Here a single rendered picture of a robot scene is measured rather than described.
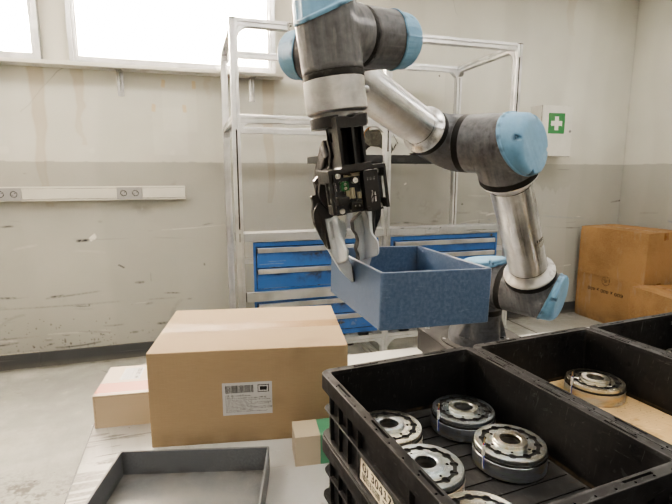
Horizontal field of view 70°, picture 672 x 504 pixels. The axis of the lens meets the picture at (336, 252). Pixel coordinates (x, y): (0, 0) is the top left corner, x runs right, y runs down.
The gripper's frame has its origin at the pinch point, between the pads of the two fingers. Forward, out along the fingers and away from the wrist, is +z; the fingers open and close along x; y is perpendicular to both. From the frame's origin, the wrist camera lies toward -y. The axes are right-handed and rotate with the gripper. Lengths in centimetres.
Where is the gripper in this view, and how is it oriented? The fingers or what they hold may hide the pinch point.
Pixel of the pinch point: (353, 269)
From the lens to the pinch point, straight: 64.7
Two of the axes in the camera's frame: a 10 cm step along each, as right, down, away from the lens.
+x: 9.6, -1.8, 2.3
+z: 1.3, 9.7, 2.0
